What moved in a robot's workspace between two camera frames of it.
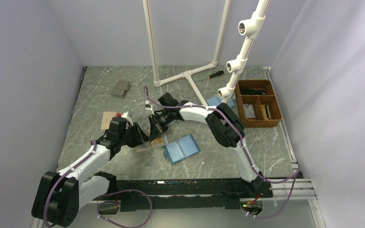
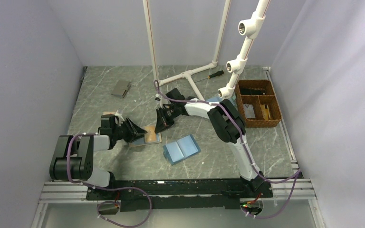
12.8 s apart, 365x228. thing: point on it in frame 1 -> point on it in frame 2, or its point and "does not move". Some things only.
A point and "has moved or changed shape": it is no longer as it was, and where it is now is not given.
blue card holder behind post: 216,100 does not move
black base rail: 186,194 does not move
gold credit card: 157,141 has moved or changed shape
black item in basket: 248,91 does not move
